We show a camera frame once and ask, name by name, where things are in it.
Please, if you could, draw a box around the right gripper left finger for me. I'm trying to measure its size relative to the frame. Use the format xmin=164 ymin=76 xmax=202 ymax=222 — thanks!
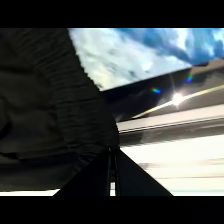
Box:
xmin=54 ymin=147 xmax=112 ymax=197

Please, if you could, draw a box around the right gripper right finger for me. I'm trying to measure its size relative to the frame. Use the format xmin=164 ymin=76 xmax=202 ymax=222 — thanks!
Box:
xmin=113 ymin=147 xmax=174 ymax=197

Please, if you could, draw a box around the black garment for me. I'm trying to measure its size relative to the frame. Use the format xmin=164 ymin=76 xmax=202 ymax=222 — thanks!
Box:
xmin=0 ymin=28 xmax=122 ymax=193

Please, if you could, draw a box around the silver frame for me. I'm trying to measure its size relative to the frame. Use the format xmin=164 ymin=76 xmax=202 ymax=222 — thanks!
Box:
xmin=115 ymin=104 xmax=224 ymax=148

